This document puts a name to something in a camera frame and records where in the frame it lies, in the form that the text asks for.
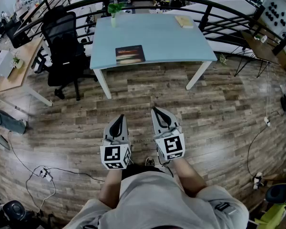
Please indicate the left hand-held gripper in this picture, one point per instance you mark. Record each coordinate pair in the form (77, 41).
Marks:
(113, 154)

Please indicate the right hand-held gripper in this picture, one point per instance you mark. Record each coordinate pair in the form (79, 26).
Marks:
(172, 145)

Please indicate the dark printed mouse pad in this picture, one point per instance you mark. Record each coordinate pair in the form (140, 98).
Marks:
(130, 54)

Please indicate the person's right forearm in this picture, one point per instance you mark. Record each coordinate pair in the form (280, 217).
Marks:
(188, 178)

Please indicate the person's left forearm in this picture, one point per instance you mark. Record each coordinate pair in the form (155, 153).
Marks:
(110, 187)

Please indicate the person's right shoe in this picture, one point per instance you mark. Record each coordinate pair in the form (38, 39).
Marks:
(149, 161)

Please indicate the person's black trousers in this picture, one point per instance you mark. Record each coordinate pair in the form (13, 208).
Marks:
(138, 169)

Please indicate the white table leg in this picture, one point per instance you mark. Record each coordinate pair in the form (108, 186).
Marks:
(103, 82)
(196, 76)

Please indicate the person's grey shirt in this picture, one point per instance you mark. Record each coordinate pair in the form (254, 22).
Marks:
(157, 204)

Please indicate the white power strip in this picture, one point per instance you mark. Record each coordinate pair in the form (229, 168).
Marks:
(45, 173)

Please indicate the small floor plant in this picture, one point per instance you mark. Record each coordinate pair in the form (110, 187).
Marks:
(223, 59)

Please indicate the tan book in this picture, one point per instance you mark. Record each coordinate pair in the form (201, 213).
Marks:
(184, 21)

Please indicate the black mesh office chair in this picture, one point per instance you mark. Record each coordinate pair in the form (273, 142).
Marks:
(62, 44)

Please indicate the white power adapter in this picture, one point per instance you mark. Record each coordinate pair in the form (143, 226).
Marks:
(267, 121)

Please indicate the green plant in white vase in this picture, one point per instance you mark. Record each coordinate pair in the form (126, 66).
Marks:
(113, 22)

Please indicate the light wooden desk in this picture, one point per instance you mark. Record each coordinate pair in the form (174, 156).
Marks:
(19, 76)

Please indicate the small flowering desk plant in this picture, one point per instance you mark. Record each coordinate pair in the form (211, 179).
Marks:
(17, 62)

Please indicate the dark wooden side table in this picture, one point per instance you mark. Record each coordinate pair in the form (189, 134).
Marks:
(259, 46)

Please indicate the grey device with black dial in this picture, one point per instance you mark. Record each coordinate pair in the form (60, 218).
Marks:
(277, 192)
(14, 210)

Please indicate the small plant in white pot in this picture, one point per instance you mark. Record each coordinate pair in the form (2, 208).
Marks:
(262, 39)

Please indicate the white box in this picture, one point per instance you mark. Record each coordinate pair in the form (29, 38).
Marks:
(3, 63)

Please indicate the yellow-green box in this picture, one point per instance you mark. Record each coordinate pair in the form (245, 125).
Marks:
(272, 217)

